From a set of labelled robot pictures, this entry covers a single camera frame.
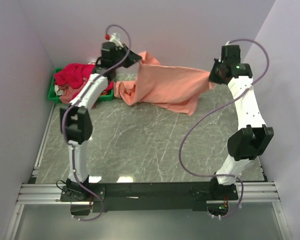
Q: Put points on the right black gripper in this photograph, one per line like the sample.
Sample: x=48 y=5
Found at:
x=217 y=63

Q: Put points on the green plastic bin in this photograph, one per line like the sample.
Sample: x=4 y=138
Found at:
x=52 y=96

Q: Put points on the white garment in bin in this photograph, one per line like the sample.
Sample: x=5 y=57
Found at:
x=58 y=90

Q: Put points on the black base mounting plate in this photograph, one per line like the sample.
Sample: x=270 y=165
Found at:
x=161 y=203

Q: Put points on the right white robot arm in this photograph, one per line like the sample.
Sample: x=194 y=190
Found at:
x=253 y=135

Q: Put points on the salmon pink t shirt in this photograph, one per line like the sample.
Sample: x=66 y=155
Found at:
x=173 y=88

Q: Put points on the dusty pink garment in bin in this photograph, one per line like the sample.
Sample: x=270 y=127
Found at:
x=69 y=93

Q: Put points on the magenta red t shirt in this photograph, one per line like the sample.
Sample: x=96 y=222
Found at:
x=74 y=75

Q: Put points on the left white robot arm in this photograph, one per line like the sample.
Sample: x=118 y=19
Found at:
x=75 y=121

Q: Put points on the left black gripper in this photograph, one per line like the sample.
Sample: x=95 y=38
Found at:
x=133 y=58

